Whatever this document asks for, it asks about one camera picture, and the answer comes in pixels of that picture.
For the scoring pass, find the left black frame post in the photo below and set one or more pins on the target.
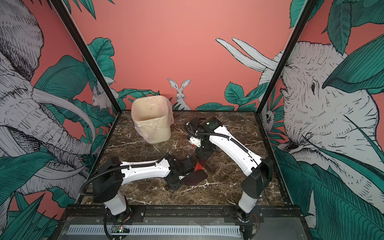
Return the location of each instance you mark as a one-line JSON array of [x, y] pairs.
[[60, 8]]

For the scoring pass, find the cream trash bin with liner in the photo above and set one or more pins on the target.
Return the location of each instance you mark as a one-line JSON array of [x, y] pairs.
[[153, 117]]

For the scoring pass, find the right black frame post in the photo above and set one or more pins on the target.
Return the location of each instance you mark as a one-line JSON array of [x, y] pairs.
[[302, 21]]

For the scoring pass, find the white slotted cable duct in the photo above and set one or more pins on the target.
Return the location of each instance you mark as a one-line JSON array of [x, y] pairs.
[[155, 230]]

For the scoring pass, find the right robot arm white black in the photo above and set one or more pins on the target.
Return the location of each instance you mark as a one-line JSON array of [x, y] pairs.
[[209, 134]]

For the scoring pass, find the red paper scrap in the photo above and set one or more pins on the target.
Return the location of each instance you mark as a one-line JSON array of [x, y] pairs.
[[199, 167]]

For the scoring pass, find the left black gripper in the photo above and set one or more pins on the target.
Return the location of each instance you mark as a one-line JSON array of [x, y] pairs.
[[174, 187]]

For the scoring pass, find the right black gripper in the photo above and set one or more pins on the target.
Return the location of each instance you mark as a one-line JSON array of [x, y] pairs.
[[203, 155]]

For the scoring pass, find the dark brown hand brush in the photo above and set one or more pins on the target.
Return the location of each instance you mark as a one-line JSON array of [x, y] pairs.
[[206, 165]]

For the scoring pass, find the black frame post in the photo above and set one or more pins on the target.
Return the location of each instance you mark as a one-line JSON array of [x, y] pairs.
[[302, 21], [60, 8]]

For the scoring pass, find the dark brown dustpan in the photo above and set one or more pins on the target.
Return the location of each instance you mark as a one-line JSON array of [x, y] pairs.
[[194, 178]]

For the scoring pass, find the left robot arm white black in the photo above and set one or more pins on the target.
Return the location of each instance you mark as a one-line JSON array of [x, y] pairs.
[[105, 182]]

